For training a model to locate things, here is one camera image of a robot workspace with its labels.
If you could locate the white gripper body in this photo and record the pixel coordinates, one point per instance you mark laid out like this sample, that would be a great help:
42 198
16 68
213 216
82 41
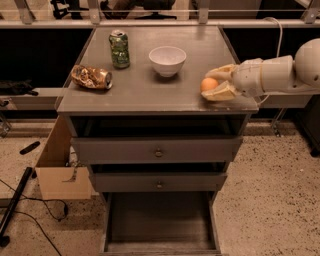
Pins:
247 78

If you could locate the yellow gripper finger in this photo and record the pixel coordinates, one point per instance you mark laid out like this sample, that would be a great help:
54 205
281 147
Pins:
222 73
223 92

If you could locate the small orange fruit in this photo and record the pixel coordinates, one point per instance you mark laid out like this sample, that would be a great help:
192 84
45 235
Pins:
208 84

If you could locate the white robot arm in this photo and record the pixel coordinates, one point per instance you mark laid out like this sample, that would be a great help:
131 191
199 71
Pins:
292 75

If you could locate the grey wooden drawer cabinet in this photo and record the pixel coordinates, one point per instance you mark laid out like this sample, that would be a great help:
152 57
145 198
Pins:
159 124

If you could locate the grey top drawer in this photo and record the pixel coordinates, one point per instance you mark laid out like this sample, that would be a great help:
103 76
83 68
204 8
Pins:
139 150

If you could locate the grey middle drawer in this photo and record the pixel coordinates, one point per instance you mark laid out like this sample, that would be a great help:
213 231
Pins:
157 177

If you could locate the grey open bottom drawer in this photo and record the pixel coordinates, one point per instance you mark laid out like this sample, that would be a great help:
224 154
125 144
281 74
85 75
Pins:
159 224

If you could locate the white ceramic bowl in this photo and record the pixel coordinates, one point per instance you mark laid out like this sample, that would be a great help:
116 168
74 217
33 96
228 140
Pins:
167 60

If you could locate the crushed green soda can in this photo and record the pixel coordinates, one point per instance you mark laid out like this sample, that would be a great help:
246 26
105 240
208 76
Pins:
119 46

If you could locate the crushed gold soda can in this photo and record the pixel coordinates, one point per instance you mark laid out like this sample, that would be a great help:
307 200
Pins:
91 78

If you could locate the open cardboard box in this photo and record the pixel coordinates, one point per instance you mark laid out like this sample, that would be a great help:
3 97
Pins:
58 180

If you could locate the small black floor object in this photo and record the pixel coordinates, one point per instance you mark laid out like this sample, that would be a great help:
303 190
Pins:
30 148

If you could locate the black bag on ledge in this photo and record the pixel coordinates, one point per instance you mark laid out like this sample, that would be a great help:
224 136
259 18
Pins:
24 87

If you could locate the black pole on floor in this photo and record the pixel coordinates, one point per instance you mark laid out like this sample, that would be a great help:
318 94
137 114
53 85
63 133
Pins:
11 206

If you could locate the metal railing frame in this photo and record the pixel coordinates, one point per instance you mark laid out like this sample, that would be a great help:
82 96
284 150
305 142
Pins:
160 21

